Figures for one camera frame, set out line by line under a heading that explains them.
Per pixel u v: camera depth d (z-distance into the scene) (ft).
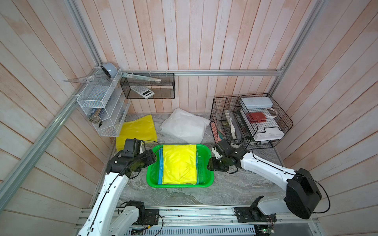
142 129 3.55
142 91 3.19
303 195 1.37
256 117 2.87
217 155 2.31
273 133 2.79
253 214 2.15
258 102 3.16
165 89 3.52
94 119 2.51
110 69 2.75
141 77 2.97
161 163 2.74
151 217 2.39
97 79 2.56
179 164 2.67
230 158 2.04
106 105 2.38
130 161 1.64
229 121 3.22
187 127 3.52
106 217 1.29
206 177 2.80
